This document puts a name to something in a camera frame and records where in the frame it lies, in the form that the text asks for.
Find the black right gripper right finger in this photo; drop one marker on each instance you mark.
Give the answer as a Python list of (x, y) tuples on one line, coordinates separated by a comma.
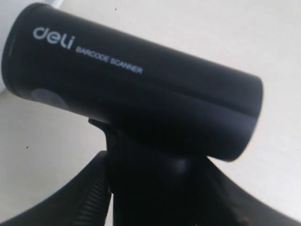
[(230, 205)]

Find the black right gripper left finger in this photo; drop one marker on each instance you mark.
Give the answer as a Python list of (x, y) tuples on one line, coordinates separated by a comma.
[(84, 201)]

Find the black barcode scanner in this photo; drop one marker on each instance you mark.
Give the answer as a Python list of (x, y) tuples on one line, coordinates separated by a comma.
[(163, 112)]

